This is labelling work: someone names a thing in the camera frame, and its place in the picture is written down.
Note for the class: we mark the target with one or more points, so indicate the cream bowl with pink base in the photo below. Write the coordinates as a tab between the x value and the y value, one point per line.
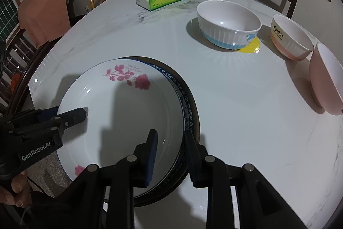
289	30

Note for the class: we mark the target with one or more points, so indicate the person's left hand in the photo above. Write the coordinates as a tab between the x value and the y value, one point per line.
18	188

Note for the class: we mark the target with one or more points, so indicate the green grid window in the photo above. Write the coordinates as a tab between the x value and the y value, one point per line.
8	17

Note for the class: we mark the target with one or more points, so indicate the large blue floral plate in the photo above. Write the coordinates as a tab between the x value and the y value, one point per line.
197	119

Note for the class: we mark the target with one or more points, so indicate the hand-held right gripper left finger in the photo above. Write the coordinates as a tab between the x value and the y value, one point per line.
151	156

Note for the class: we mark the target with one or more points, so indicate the white ribbed bowl blue base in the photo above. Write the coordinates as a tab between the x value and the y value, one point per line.
227	17

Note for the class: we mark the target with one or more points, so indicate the dark curved wooden chair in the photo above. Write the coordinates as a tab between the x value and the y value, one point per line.
16	52

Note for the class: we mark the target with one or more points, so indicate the white plate with pink roses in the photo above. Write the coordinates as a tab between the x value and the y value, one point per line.
107	100

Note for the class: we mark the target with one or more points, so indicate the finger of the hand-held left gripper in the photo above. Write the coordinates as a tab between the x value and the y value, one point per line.
48	113
72	117

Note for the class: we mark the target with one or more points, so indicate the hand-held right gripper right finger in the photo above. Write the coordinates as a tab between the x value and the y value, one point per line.
193	162

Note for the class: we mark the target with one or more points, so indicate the pink cloth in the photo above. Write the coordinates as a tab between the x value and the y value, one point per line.
43	11

